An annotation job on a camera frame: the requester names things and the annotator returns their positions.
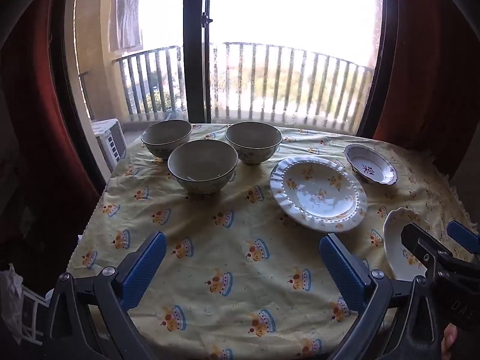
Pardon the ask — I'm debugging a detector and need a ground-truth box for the dark window frame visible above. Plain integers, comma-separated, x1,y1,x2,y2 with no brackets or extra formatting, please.
49,0,402,184

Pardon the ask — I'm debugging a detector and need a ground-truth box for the white wire rack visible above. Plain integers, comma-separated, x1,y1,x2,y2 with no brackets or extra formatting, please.
15,289,57,346

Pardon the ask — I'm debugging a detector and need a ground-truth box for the yellow printed tablecloth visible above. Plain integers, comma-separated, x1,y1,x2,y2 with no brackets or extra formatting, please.
67,123,477,360

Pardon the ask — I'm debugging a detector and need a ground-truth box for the large white floral beaded plate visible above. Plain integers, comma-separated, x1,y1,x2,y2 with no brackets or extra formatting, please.
270,155,368,232

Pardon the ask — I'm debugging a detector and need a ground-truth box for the balcony railing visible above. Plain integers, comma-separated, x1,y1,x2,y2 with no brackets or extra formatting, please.
112,42,376,128

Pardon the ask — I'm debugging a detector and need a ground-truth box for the white air conditioner unit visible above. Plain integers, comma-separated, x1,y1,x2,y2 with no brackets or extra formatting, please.
90,118,127,173

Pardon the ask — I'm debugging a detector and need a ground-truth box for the grey ceramic bowl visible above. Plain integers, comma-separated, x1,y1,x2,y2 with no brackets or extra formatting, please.
225,121,283,165
167,139,239,196
141,119,193,160

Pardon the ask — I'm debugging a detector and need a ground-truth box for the person's right hand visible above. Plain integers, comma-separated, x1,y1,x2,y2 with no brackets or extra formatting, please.
440,322,460,360

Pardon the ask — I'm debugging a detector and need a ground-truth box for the small blue-rimmed white dish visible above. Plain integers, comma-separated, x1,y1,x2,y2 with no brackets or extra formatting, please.
344,144,398,186

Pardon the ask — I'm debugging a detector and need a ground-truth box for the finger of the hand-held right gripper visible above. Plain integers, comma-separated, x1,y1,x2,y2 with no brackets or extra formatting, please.
400,223,456,274
446,220,480,261

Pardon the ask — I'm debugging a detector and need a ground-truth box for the hanging translucent sheet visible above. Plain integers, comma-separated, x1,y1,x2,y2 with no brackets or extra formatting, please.
109,0,144,52

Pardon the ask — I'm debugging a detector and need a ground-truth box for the red curtain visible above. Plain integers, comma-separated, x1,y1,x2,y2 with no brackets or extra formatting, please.
371,0,480,181
0,0,109,271

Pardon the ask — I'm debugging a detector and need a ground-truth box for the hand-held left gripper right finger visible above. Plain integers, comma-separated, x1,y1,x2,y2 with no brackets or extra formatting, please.
319,232,456,360

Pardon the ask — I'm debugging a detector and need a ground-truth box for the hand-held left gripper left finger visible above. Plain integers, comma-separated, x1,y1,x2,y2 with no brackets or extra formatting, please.
42,230,167,360

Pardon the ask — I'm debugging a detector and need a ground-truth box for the small white scalloped floral plate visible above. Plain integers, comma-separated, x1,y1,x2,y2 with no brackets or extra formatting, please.
383,208,436,282

